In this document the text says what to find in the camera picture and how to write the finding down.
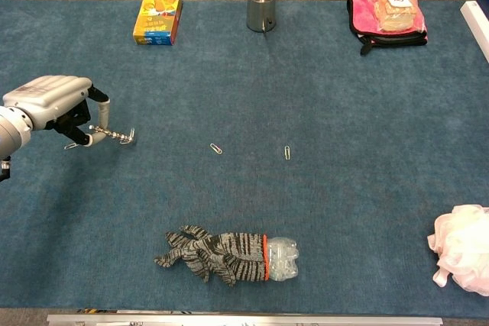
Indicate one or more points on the blue carpet table cover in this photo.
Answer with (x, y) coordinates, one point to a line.
(244, 112)

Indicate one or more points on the clear plastic bottle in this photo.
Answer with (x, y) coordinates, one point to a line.
(282, 261)

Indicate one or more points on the yellow cardboard box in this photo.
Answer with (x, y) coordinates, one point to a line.
(156, 18)

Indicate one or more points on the aluminium rail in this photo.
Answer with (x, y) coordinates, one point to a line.
(244, 320)

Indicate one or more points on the pink cloth with black trim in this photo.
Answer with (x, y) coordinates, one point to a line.
(359, 17)

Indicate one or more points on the white flat box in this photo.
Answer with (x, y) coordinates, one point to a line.
(475, 24)

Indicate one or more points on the metal drill bit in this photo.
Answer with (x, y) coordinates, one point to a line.
(112, 134)

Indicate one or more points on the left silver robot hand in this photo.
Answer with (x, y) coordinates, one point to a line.
(49, 101)

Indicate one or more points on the grey black striped glove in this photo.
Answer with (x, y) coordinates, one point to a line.
(217, 257)

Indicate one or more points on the clear bag of snacks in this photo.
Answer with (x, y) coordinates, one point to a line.
(395, 9)

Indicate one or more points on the pink mesh bath pouf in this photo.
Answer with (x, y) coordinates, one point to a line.
(462, 249)

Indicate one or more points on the stainless steel cup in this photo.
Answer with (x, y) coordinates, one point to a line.
(261, 9)

